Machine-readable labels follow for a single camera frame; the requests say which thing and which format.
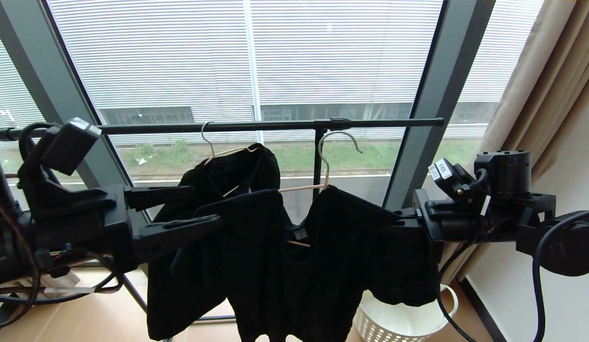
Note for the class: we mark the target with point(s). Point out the beige curtain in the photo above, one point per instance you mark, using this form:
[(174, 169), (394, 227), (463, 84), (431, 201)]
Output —
[(551, 71), (61, 278)]

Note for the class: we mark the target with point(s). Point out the pink clothes hanger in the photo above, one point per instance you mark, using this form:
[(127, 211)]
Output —
[(212, 148), (326, 168)]

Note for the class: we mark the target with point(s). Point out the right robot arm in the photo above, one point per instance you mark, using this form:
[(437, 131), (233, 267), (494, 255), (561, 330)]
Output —
[(503, 171)]

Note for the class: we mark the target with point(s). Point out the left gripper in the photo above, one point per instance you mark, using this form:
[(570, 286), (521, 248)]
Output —
[(76, 228)]

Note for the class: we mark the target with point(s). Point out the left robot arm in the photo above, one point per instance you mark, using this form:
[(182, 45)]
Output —
[(0, 237)]

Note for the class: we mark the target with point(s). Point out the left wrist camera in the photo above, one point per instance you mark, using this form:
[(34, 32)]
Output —
[(69, 142)]

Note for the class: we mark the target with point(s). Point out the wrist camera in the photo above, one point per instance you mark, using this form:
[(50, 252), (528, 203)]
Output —
[(69, 142), (449, 178)]

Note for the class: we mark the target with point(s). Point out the white laundry basket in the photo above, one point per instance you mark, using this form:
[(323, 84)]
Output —
[(403, 318)]

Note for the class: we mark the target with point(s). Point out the window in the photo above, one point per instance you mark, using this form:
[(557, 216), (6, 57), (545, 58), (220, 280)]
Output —
[(323, 47)]

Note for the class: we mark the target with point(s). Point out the black shorts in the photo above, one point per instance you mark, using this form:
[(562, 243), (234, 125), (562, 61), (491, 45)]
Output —
[(180, 294)]

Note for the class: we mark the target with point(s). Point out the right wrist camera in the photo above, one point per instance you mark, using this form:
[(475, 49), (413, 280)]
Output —
[(449, 178)]

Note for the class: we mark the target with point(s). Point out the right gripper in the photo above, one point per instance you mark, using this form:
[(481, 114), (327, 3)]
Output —
[(460, 225)]

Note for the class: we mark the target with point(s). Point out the black garment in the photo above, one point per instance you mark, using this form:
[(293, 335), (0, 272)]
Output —
[(323, 266)]

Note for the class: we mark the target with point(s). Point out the black clothes rack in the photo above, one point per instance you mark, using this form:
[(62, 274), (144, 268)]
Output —
[(275, 125)]

